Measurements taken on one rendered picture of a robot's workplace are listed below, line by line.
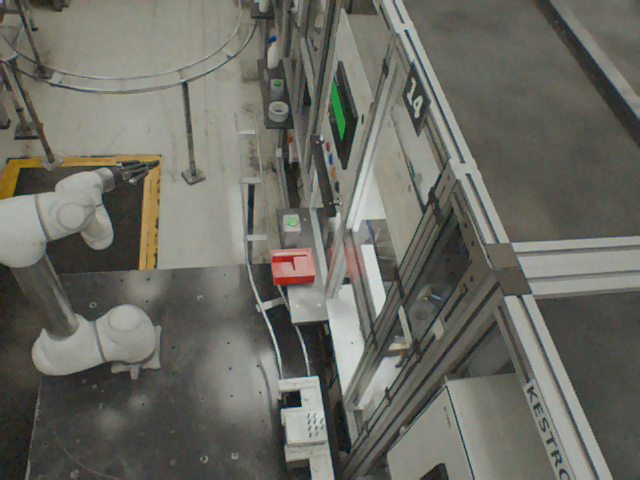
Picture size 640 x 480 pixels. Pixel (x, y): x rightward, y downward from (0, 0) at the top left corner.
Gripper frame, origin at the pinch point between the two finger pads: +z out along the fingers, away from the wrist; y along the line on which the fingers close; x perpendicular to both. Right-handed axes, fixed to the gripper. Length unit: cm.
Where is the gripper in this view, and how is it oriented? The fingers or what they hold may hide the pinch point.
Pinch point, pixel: (151, 164)
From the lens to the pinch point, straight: 229.4
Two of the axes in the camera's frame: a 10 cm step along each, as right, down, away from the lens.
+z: 5.8, -3.6, 7.3
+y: -6.7, -7.3, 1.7
